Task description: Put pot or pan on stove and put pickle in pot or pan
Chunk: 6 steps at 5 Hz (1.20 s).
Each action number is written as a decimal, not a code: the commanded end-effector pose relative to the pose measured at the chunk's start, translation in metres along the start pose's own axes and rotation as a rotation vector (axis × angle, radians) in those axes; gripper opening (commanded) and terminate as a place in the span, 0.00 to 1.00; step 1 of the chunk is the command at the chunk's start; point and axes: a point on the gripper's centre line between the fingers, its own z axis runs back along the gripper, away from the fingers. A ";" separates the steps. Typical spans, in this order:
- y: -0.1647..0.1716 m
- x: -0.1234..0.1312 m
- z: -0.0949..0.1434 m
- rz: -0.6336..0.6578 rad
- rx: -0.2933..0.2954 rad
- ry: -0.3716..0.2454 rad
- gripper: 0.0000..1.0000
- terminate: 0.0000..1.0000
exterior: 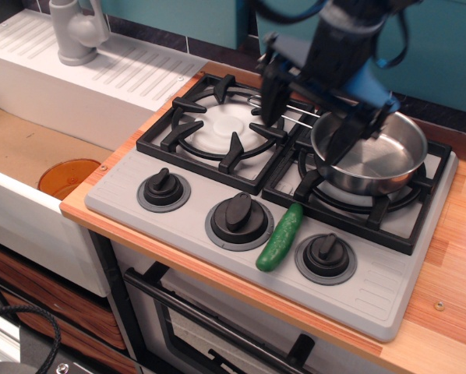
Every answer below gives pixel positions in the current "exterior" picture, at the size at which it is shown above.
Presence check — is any black right burner grate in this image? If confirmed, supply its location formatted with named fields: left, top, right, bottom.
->
left=262, top=113, right=458, bottom=255

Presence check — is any black middle stove knob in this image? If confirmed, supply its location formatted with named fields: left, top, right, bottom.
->
left=205, top=192, right=274, bottom=252

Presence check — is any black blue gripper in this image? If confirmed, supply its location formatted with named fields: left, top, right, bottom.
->
left=258, top=11, right=401, bottom=165

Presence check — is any grey toy stove top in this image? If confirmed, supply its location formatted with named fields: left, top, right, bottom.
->
left=83, top=73, right=459, bottom=344

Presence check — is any black right stove knob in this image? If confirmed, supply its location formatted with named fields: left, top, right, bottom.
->
left=295, top=234, right=358, bottom=286

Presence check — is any stainless steel saucepan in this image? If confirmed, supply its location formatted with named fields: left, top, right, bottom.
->
left=246, top=94, right=429, bottom=197

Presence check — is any black braided cable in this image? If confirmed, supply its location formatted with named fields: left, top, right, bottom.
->
left=0, top=305, right=62, bottom=374

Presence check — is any grey toy faucet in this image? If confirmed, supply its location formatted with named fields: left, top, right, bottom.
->
left=49, top=0, right=110, bottom=66

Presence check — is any green toy pickle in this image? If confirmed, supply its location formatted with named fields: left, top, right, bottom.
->
left=256, top=203, right=304, bottom=272

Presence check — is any oven door with black handle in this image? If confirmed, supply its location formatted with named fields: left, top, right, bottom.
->
left=123, top=263, right=386, bottom=373

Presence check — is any white toy sink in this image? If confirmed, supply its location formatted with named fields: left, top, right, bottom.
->
left=0, top=10, right=205, bottom=297

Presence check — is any black left stove knob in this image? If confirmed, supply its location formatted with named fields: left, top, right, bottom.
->
left=136, top=168, right=191, bottom=213

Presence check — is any black burner grate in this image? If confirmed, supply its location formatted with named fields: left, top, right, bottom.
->
left=262, top=113, right=458, bottom=255
left=136, top=74, right=314, bottom=195

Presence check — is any black stove knob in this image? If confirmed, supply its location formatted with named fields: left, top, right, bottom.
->
left=205, top=192, right=274, bottom=252
left=136, top=168, right=191, bottom=213
left=295, top=234, right=358, bottom=286

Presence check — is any wood grain drawer front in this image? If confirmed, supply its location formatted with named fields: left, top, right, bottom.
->
left=0, top=245, right=136, bottom=373

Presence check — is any orange plastic plate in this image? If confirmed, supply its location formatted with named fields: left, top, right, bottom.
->
left=37, top=158, right=101, bottom=200

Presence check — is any black left burner grate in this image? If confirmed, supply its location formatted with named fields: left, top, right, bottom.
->
left=136, top=74, right=314, bottom=195

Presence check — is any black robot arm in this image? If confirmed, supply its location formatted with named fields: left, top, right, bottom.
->
left=249, top=1, right=411, bottom=165

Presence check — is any white left burner disc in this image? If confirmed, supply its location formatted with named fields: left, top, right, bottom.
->
left=187, top=104, right=267, bottom=154

